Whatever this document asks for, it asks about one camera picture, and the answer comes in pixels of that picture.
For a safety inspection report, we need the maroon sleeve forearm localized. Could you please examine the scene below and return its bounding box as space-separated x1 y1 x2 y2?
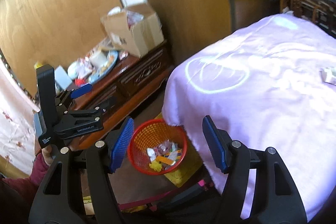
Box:
1 153 49 223

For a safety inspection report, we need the left hand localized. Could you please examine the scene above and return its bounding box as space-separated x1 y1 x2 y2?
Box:
42 137 81 166

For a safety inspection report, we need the yellow patterned floor mat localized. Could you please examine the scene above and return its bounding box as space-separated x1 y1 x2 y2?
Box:
154 113 204 188

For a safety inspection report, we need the red plastic trash basket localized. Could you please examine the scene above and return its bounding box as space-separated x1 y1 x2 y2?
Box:
127 119 188 176

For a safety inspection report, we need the blue tray with clutter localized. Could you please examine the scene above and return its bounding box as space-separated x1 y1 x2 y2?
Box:
88 50 118 85

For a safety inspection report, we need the purple bed blanket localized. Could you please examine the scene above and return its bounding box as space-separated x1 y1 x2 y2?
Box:
162 14 335 223

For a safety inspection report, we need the teal white medicine box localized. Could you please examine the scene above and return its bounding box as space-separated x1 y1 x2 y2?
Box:
321 67 336 85

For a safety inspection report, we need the cardboard box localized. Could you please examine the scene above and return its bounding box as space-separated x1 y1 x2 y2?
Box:
101 3 165 58

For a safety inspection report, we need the dark wooden dresser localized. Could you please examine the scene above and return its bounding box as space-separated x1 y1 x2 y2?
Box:
70 41 173 149

